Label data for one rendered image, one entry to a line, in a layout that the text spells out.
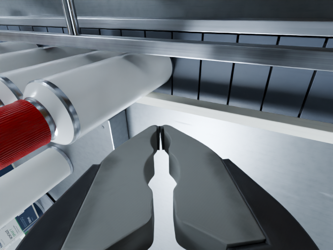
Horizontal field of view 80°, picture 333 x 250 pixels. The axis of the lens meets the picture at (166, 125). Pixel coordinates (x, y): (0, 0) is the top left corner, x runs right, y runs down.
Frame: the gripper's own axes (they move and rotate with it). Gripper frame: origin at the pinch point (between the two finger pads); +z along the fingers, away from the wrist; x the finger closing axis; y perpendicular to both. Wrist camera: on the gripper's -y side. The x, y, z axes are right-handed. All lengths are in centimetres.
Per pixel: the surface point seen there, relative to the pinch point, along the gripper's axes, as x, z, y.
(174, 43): 1.4, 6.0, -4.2
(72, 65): -8.6, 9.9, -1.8
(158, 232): -1, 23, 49
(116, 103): -3.7, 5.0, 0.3
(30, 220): -47, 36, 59
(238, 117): 8.4, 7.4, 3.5
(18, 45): -22.8, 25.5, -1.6
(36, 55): -13.8, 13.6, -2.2
